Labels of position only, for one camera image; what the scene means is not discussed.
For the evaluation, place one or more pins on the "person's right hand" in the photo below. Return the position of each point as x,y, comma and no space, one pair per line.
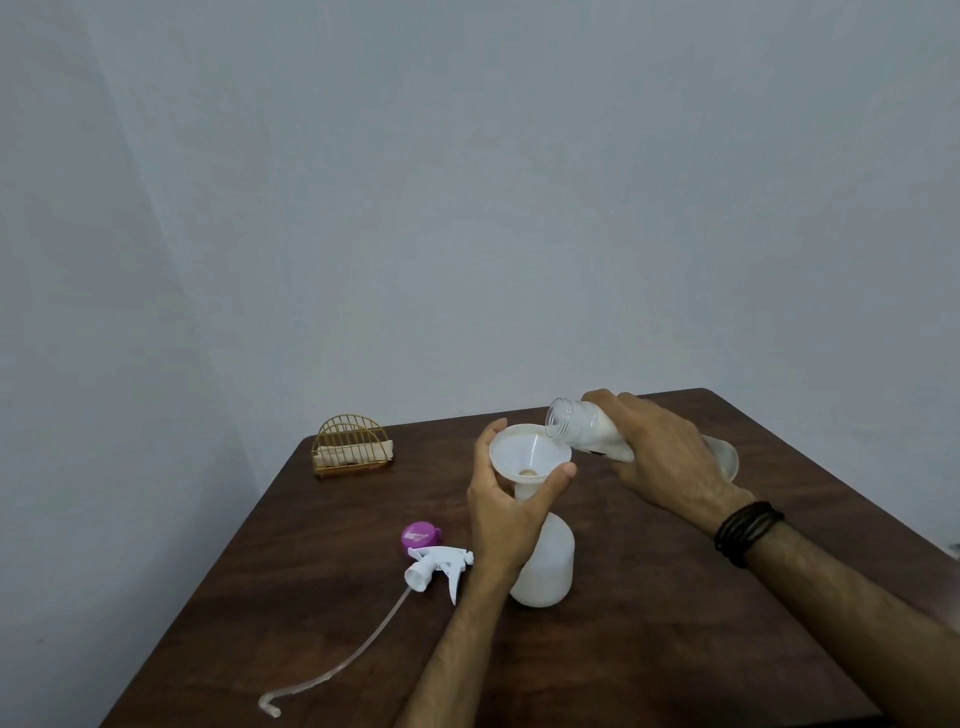
667,457

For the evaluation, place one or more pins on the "person's left hand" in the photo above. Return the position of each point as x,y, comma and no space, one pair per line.
502,532

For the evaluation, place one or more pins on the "white translucent spray bottle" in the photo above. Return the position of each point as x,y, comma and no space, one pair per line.
551,570

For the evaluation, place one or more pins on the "white spray trigger head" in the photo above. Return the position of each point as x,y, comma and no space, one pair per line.
442,566

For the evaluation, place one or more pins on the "purple bottle cap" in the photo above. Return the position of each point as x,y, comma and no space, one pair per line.
420,536

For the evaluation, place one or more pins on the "white plastic funnel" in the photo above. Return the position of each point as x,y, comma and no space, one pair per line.
525,450

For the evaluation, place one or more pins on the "clear water bottle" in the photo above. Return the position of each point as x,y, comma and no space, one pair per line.
585,427

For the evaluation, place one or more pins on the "person's left forearm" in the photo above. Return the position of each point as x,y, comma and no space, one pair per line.
457,652

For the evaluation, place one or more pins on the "dark wooden table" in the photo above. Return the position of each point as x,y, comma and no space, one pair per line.
675,637

